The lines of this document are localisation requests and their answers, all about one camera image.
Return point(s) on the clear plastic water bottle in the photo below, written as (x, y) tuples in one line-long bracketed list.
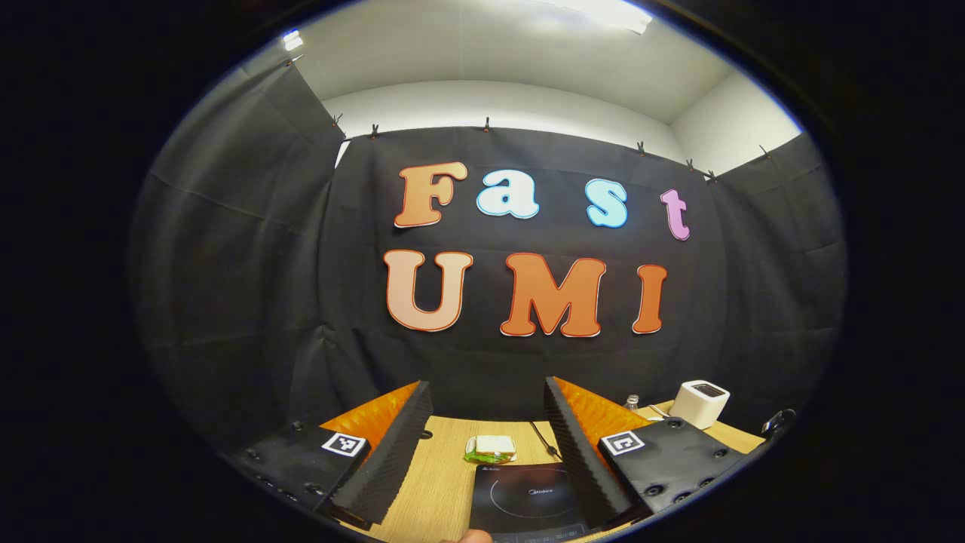
[(632, 403)]

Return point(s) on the small ceiling light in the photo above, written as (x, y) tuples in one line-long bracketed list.
[(292, 40)]

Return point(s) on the row of black cloth clips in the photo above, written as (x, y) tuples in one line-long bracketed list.
[(486, 124)]

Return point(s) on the black induction cooktop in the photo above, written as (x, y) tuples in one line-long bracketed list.
[(520, 501)]

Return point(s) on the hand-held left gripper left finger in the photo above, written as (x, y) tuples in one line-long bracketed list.
[(399, 445)]

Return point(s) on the white toaster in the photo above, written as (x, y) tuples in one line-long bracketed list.
[(697, 403)]

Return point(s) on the large ceiling light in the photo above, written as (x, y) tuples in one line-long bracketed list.
[(611, 13)]

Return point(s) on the sandwich with lettuce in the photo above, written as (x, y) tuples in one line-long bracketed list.
[(491, 447)]

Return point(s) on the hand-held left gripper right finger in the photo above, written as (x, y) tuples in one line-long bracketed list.
[(580, 452)]

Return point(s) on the black backdrop cloth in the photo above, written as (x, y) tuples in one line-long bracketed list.
[(264, 264)]

